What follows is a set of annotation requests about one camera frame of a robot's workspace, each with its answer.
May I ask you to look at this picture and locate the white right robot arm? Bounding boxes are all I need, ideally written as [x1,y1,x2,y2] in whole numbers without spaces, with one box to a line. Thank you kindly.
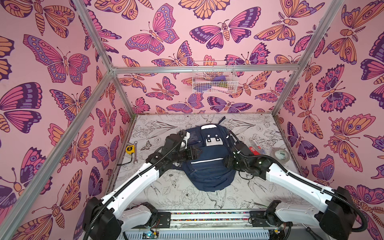
[226,132,368,240]

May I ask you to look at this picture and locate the clear packing tape roll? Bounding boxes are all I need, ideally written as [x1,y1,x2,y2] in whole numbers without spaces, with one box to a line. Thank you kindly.
[271,148,291,165]

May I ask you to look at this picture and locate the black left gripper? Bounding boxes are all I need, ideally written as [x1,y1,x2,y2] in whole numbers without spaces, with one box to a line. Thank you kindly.
[169,145,204,165]

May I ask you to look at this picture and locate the red paper pack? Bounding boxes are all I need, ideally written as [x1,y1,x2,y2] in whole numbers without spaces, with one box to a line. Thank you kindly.
[249,147,260,156]

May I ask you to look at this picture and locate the yellow tape measure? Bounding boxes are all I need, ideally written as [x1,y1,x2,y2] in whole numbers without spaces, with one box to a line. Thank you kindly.
[125,145,136,155]

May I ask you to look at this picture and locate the black handled screwdriver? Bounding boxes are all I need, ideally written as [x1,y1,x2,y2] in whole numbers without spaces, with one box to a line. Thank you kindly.
[302,224,323,240]

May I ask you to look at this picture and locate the navy blue student backpack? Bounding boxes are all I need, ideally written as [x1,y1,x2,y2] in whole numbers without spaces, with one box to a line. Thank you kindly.
[174,124,236,192]

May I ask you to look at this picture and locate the clear plastic stationery case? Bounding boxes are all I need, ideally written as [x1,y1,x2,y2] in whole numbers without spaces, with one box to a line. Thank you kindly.
[253,139,267,154]

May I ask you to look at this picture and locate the white wire basket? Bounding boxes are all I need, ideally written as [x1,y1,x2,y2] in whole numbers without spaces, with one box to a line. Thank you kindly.
[191,61,239,95]

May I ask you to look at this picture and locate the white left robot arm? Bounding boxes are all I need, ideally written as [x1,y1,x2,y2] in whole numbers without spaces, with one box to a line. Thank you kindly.
[83,130,201,240]

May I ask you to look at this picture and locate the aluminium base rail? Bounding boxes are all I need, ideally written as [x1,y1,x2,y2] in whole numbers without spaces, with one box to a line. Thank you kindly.
[117,210,330,240]

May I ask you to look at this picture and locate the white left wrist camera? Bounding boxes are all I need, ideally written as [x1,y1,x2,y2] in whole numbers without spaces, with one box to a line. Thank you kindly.
[180,130,190,150]

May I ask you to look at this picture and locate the green circuit board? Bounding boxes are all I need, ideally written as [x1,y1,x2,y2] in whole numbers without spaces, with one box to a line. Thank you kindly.
[142,231,159,240]

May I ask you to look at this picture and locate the silver wrench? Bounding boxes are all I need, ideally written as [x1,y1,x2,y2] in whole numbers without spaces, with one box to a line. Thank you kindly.
[132,141,138,164]

